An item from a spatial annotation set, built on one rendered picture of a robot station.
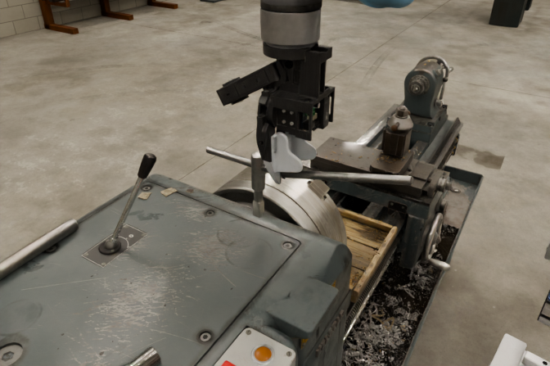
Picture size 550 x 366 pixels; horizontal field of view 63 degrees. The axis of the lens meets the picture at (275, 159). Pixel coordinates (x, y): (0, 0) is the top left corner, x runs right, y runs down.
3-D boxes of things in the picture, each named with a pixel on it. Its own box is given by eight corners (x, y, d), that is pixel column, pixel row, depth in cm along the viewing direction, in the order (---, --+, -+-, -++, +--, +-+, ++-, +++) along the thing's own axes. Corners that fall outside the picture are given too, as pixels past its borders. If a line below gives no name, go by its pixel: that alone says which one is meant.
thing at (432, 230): (427, 280, 151) (440, 225, 139) (398, 269, 155) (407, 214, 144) (447, 237, 170) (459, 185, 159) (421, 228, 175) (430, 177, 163)
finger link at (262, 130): (265, 166, 62) (266, 106, 58) (255, 164, 63) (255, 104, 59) (282, 153, 66) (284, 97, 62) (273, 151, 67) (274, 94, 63)
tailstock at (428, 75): (428, 144, 186) (441, 77, 171) (382, 133, 195) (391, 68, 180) (446, 119, 208) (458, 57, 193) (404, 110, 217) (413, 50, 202)
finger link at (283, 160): (296, 201, 64) (299, 141, 59) (261, 188, 66) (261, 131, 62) (306, 191, 66) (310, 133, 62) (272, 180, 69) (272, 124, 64)
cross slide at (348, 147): (430, 202, 139) (433, 190, 137) (308, 164, 159) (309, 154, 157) (444, 178, 152) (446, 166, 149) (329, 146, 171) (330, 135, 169)
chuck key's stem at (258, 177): (249, 215, 74) (248, 154, 68) (256, 209, 76) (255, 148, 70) (260, 220, 73) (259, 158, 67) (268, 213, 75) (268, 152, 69)
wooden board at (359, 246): (356, 304, 112) (358, 292, 110) (239, 252, 128) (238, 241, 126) (396, 237, 134) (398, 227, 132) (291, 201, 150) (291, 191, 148)
